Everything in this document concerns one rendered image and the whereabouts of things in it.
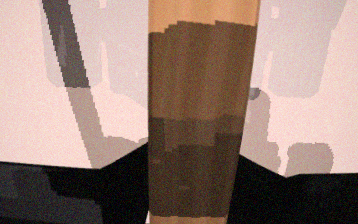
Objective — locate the brown wooden board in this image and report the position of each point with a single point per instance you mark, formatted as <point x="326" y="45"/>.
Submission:
<point x="199" y="66"/>

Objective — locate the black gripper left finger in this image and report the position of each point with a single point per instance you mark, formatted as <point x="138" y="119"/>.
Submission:
<point x="117" y="193"/>

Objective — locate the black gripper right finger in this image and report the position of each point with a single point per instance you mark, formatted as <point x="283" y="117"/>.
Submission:
<point x="261" y="196"/>

